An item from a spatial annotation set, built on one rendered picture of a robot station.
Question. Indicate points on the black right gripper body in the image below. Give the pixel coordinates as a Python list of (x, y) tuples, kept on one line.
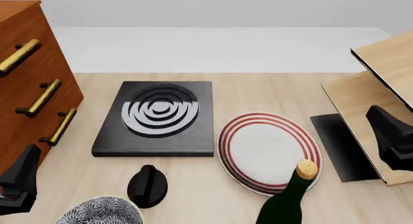
[(401, 159)]

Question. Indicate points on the round black stove knob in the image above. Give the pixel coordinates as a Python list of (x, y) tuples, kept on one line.
[(146, 187)]

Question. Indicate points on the wooden cabinet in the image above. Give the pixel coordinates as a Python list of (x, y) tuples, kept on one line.
[(19, 93)]

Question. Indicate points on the flat black stove plate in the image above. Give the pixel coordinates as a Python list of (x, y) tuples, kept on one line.
[(109, 141)]

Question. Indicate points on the dark green corked wine bottle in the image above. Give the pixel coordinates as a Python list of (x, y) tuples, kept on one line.
[(284, 204)]

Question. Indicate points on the white plate with red rings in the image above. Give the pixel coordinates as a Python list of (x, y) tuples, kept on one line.
[(267, 153)]

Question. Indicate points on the pale wooden wine rack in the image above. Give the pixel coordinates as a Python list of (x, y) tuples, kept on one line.
[(355, 95)]

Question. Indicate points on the black white patterned bowl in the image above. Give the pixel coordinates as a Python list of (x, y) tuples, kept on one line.
[(100, 213)]

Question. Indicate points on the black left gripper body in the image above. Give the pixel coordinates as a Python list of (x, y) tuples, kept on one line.
[(19, 199)]

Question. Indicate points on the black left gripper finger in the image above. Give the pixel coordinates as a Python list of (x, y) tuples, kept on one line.
[(24, 166)]

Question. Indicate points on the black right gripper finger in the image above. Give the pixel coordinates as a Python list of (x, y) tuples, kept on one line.
[(392, 132)]

